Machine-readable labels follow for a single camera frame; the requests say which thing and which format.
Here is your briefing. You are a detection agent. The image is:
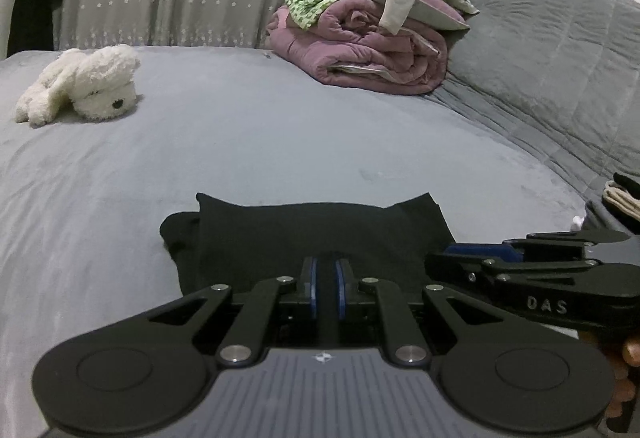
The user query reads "black t-shirt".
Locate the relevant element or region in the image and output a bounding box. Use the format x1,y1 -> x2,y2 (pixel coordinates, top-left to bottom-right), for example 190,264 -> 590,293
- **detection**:
158,191 -> 458,349

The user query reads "person right hand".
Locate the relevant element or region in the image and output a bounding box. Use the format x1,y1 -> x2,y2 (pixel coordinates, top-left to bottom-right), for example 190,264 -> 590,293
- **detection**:
605,337 -> 640,418

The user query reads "grey cloth at right edge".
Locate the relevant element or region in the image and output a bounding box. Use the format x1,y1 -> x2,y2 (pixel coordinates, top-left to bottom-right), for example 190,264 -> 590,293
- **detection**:
582,199 -> 634,234

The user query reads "cream folded garment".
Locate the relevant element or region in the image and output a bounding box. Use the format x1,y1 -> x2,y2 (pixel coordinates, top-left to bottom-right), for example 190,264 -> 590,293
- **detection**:
602,181 -> 640,220

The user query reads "grey quilted headboard cover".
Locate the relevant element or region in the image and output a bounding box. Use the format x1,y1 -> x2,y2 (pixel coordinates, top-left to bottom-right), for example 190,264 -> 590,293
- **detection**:
429,0 -> 639,199

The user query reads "pink rolled quilt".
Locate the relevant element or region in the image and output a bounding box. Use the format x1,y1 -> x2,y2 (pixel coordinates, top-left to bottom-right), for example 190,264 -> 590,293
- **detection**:
267,0 -> 448,95

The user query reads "white plush dog toy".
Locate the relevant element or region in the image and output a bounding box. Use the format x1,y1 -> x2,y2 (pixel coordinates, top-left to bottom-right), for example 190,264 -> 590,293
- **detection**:
14,44 -> 141,128

